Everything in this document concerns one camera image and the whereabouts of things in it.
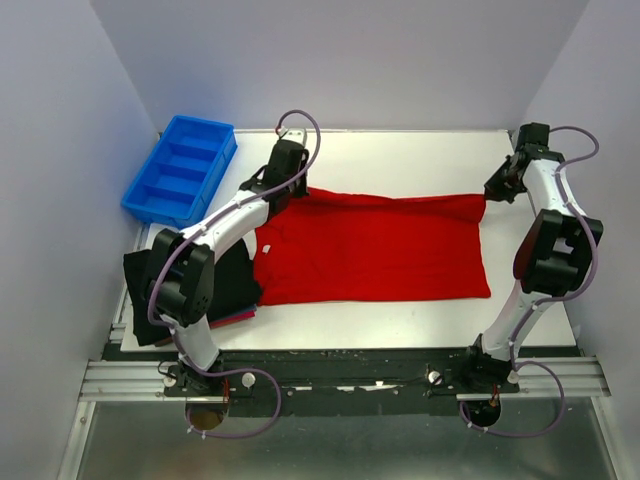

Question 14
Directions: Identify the aluminium extrusion rail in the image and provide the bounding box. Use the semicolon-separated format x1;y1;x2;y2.
79;357;611;403

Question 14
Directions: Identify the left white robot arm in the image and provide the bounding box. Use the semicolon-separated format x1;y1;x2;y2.
143;129;317;376

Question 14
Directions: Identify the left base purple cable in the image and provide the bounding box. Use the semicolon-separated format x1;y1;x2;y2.
185;367;285;441

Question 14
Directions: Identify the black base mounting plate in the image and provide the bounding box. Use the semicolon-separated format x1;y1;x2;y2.
164;348;519;418

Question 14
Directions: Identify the blue plastic bin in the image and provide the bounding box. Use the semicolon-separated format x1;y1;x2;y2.
121;115;237;229

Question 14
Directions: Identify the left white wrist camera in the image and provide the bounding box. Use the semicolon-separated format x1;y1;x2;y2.
278;127;308;148

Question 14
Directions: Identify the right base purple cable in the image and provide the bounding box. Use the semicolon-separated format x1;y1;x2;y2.
458;359;568;440

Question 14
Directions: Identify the folded coloured shirts stack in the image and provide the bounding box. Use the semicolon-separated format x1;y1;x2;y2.
137;305;257;346

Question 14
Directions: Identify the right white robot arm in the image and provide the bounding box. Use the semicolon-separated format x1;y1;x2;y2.
461;123;604;388

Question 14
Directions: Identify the red t shirt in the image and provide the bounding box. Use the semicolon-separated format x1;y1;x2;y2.
254;189;491;306

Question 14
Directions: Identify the black folded t shirt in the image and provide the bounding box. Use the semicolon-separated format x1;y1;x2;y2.
123;240;262;341

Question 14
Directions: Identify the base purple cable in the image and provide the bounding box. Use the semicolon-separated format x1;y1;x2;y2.
185;367;285;441
458;359;568;440

